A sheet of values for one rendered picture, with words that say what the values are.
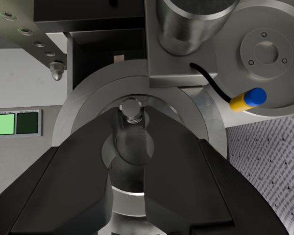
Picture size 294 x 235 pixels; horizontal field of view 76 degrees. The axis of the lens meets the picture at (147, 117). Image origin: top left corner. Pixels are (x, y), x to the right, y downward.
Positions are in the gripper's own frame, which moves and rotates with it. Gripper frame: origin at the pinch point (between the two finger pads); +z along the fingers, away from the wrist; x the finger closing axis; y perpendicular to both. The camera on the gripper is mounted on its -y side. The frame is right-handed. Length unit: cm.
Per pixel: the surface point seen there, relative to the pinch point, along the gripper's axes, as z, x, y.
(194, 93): 4.1, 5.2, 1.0
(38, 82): 213, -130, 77
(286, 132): 7.3, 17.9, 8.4
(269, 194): 5.3, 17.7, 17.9
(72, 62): 6.9, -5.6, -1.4
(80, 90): 4.6, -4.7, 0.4
